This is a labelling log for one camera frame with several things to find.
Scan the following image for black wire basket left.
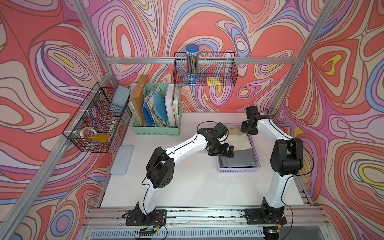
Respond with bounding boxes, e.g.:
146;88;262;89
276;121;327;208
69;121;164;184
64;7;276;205
63;83;130;153

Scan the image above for black wire basket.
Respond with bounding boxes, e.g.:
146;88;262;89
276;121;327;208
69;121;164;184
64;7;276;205
174;51;239;87
63;83;130;153

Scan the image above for blue pencil tube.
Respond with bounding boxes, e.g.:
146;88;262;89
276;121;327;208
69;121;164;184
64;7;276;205
186;44;200;85

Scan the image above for brown envelope folder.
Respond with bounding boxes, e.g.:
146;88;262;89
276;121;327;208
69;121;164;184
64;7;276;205
131;75;147;127

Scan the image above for yellow pad in basket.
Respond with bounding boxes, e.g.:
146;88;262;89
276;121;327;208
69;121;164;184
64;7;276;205
86;134;110;145

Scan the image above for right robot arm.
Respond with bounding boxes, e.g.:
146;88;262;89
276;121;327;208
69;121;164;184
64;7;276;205
241;106;304;221

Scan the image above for green file organizer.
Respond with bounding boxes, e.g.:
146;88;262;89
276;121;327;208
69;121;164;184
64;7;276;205
133;83;182;136

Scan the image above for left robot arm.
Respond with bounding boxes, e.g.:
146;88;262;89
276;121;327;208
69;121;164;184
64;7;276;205
137;123;234;216

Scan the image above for grey blue sponge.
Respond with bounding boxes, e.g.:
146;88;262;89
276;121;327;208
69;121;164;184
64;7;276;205
109;86;131;115

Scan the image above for black wire basket back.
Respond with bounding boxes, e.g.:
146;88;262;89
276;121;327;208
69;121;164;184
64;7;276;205
174;51;239;87

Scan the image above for blue folder in organizer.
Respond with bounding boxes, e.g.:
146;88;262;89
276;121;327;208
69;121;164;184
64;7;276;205
142;102;155;127

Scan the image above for white binder in organizer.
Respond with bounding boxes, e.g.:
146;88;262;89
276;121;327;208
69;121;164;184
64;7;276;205
165;84;176;127

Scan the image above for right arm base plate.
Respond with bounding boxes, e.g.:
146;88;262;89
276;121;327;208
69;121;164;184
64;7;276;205
243;207;287;226

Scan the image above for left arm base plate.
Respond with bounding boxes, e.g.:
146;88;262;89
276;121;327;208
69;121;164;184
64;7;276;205
122;209;167;226

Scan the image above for beige grey pillowcase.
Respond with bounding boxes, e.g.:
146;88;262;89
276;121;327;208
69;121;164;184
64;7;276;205
218;128;260;169

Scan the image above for yellow sticky notes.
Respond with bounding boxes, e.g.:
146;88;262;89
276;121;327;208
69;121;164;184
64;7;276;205
206;77;222;87

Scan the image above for light blue pencil case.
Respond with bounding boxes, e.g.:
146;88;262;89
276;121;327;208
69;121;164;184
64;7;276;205
110;145;134;176

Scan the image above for white tape roll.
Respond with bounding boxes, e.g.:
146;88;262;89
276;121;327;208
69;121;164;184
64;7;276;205
80;127;98;139

